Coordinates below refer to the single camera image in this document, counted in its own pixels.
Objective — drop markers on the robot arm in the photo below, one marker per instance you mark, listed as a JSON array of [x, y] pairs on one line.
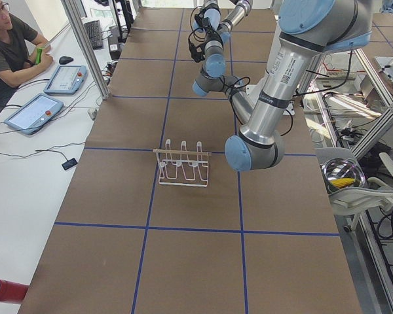
[[305, 29], [210, 10]]

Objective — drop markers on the near teach pendant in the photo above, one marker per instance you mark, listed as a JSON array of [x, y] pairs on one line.
[[32, 116]]

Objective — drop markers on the black keyboard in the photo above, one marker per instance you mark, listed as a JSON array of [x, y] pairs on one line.
[[94, 33]]

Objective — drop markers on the pot with yellow corn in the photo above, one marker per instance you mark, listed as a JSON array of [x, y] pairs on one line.
[[339, 173]]

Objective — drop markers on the small black sensor puck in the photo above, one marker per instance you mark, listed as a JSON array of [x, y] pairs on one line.
[[69, 164]]

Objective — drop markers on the far teach pendant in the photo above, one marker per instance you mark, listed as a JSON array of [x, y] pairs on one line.
[[66, 80]]

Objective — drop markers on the red cylinder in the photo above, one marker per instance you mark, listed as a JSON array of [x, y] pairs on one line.
[[11, 292]]

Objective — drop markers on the aluminium frame post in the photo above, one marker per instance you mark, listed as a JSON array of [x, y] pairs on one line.
[[73, 15]]

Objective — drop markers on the black computer mouse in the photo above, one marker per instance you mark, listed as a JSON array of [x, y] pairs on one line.
[[65, 60]]

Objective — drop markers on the seated person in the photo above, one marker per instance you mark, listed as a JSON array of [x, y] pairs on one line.
[[23, 54]]

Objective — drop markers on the teach pendant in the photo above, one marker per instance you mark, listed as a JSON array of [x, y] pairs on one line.
[[32, 116], [66, 80]]

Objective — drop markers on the white wire cup holder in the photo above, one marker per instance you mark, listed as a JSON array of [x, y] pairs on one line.
[[183, 167]]

